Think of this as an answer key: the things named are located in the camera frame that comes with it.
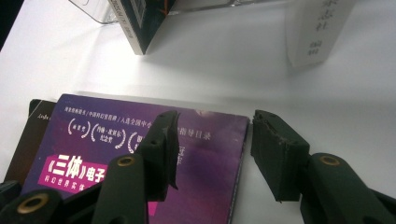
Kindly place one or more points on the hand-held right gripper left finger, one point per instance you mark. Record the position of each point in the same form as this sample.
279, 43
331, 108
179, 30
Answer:
155, 161

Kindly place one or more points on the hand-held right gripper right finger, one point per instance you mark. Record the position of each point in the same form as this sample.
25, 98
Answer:
280, 155

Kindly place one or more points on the purple paperback book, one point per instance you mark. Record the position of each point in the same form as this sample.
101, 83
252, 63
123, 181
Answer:
211, 161
146, 21

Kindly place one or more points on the dark brown book red print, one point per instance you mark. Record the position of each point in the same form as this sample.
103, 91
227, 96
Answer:
31, 140

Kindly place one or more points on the white book with picture grid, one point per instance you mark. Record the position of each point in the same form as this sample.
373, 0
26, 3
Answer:
317, 34

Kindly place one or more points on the clear acrylic book holder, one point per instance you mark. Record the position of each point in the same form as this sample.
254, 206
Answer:
93, 12

